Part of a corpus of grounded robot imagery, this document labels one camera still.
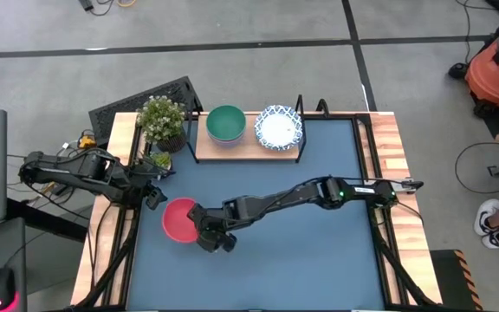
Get pink bowl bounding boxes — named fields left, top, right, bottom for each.
left=207, top=132, right=247, bottom=145

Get blue table mat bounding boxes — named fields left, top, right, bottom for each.
left=126, top=119, right=386, bottom=311

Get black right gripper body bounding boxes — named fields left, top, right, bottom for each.
left=190, top=198, right=238, bottom=254

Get black looped floor cable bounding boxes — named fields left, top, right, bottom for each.
left=454, top=141, right=499, bottom=195

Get red bowl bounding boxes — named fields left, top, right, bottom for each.
left=161, top=197, right=201, bottom=244

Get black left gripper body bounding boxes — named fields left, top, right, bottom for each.
left=119, top=172, right=157, bottom=208

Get orange and black vacuum cleaner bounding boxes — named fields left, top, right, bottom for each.
left=448, top=19, right=499, bottom=118

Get blue patterned paper plate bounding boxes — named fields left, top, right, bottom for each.
left=253, top=104, right=305, bottom=153

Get large potted flowering plant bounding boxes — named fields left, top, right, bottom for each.
left=135, top=94, right=189, bottom=154

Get small potted green plant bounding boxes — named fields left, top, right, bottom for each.
left=148, top=150, right=174, bottom=172

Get yellow and black tool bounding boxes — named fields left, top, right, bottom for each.
left=79, top=134, right=98, bottom=151

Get black aluminium table frame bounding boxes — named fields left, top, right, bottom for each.
left=69, top=110, right=444, bottom=312

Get black computer mouse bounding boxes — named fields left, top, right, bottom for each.
left=0, top=267, right=20, bottom=312

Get black perforated metal panel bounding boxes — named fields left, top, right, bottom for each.
left=87, top=76, right=204, bottom=147

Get green bowl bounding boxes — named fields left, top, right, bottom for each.
left=205, top=105, right=248, bottom=142

